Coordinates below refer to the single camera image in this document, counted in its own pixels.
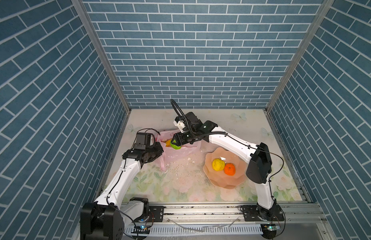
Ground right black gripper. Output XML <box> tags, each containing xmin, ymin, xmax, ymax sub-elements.
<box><xmin>170</xmin><ymin>129</ymin><xmax>197</xmax><ymax>146</ymax></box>

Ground green fake fruit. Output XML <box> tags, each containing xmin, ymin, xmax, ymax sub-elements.
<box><xmin>170</xmin><ymin>142</ymin><xmax>181</xmax><ymax>150</ymax></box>

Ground pink plastic bag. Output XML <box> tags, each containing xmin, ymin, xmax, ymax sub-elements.
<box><xmin>155</xmin><ymin>130</ymin><xmax>201</xmax><ymax>172</ymax></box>

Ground yellow fake fruit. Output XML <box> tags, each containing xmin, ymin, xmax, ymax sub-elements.
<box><xmin>211</xmin><ymin>159</ymin><xmax>225</xmax><ymax>172</ymax></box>

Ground orange fake fruit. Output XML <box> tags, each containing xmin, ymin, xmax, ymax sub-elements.
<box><xmin>223</xmin><ymin>163</ymin><xmax>236</xmax><ymax>176</ymax></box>

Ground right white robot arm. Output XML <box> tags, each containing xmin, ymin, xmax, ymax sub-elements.
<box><xmin>171</xmin><ymin>118</ymin><xmax>278</xmax><ymax>221</ymax></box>

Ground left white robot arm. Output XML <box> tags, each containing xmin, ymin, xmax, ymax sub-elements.
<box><xmin>80</xmin><ymin>142</ymin><xmax>164</xmax><ymax>240</ymax></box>

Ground pink scalloped bowl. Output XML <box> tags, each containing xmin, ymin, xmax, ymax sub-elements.
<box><xmin>203</xmin><ymin>148</ymin><xmax>248</xmax><ymax>190</ymax></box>

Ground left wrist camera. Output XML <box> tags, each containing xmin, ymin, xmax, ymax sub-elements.
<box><xmin>133</xmin><ymin>133</ymin><xmax>152</xmax><ymax>151</ymax></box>

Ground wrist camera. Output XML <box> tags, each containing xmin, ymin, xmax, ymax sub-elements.
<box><xmin>133</xmin><ymin>133</ymin><xmax>152</xmax><ymax>151</ymax></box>
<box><xmin>174</xmin><ymin>112</ymin><xmax>202</xmax><ymax>133</ymax></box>

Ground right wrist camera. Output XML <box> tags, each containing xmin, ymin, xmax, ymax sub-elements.
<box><xmin>174</xmin><ymin>112</ymin><xmax>202</xmax><ymax>133</ymax></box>

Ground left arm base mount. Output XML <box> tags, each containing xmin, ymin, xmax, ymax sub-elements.
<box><xmin>122</xmin><ymin>204</ymin><xmax>165</xmax><ymax>223</ymax></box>

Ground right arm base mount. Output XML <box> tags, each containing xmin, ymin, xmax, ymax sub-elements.
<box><xmin>239</xmin><ymin>204</ymin><xmax>285</xmax><ymax>222</ymax></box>

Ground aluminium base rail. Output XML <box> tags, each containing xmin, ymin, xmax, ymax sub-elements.
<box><xmin>77</xmin><ymin>202</ymin><xmax>330</xmax><ymax>233</ymax></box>

